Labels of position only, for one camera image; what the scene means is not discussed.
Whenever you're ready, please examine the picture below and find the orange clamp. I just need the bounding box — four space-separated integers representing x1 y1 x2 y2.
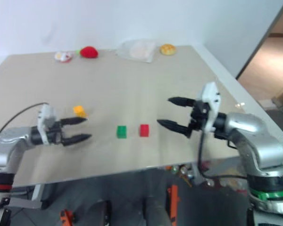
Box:
166 185 181 226
59 209 79 226

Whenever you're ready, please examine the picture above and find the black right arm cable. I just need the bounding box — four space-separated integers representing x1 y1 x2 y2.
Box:
197 131 250 181

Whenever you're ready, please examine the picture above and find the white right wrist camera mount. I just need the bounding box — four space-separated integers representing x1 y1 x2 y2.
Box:
196 81 221 132

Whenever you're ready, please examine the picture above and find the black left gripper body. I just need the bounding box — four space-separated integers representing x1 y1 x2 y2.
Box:
45 121 66 145

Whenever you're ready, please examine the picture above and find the white red snack packet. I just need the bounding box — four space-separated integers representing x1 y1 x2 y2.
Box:
54 51 74 63

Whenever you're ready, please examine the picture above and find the clear plastic bag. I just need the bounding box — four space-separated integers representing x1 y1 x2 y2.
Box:
115 39 158 63

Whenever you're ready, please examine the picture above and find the yellow bread bun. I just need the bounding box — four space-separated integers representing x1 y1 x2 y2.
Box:
159 44 177 56

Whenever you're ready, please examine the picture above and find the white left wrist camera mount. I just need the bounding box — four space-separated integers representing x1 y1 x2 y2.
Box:
37 104 57 145

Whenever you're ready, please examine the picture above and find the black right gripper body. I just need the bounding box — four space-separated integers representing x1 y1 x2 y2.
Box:
188 100 211 132

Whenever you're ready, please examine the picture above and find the white table leg bracket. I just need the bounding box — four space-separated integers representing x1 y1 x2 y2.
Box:
9 184 43 210

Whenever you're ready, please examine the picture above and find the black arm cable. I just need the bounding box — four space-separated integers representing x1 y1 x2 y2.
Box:
197 131 250 181
0 102 49 146

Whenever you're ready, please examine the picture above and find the red cube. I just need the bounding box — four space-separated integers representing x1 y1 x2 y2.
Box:
139 124 150 137

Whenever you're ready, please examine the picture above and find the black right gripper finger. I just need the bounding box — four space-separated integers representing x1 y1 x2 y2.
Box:
157 119 191 138
167 97 196 108

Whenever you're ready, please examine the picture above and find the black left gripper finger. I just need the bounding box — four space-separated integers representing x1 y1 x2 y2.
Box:
62 133 92 147
59 117 88 126

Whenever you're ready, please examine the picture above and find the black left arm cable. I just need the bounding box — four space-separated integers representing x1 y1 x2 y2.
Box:
0 102 49 146

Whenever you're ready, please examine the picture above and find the orange cube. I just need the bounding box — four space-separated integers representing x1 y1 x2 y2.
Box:
72 105 88 118

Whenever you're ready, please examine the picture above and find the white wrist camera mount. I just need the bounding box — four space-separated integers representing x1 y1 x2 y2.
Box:
196 81 221 132
37 104 57 145

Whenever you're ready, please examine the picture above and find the green cube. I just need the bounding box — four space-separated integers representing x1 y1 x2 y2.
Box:
116 125 128 139

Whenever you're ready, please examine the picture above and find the red plush strawberry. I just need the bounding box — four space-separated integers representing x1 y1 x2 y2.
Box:
75 46 99 59

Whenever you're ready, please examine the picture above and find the colourful clutter under table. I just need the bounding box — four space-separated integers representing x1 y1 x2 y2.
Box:
165 162 250 196

